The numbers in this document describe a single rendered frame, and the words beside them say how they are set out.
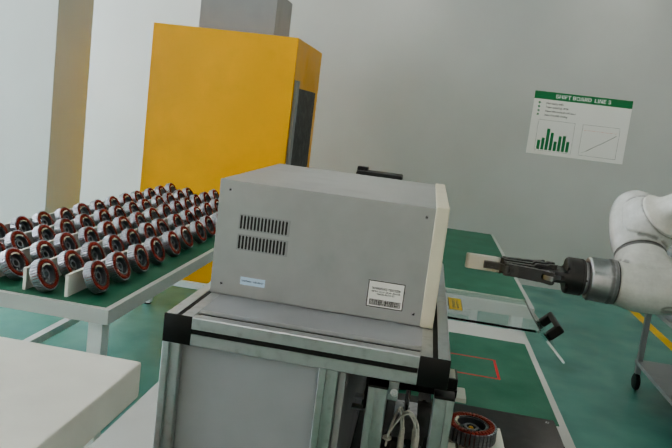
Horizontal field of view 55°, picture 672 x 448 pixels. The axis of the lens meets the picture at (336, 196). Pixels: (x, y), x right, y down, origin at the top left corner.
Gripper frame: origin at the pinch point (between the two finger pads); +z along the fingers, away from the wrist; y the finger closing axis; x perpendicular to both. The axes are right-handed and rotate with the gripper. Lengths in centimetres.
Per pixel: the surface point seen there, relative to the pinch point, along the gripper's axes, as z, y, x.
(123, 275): 116, 78, -40
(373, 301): 19.7, -29.0, -3.7
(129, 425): 68, -13, -44
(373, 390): 17.2, -41.3, -13.9
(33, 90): 288, 275, 17
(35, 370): 44, -87, 2
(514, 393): -18, 41, -43
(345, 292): 24.6, -29.0, -3.0
